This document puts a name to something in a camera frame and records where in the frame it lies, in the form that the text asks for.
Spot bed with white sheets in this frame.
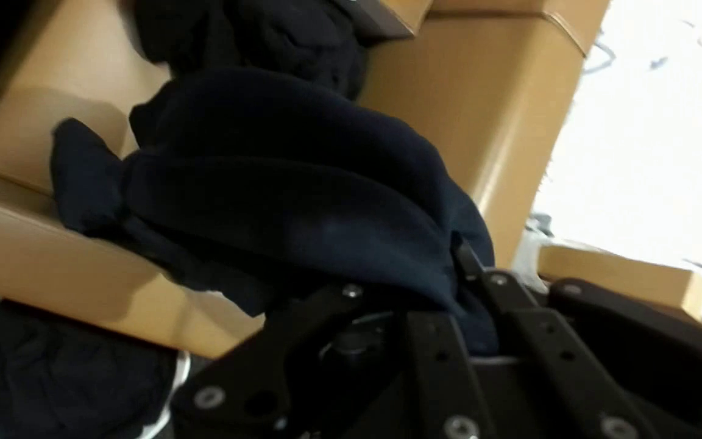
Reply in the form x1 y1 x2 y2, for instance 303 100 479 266
519 0 702 338

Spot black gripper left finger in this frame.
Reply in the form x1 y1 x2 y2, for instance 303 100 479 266
169 280 486 439

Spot cardboard box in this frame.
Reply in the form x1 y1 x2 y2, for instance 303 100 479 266
0 0 268 362

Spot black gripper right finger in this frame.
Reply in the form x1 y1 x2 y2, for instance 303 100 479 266
453 237 702 439

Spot wooden bed frame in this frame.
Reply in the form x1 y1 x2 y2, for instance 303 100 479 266
537 243 702 323

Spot black jersey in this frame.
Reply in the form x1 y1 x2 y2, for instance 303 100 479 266
49 0 504 362

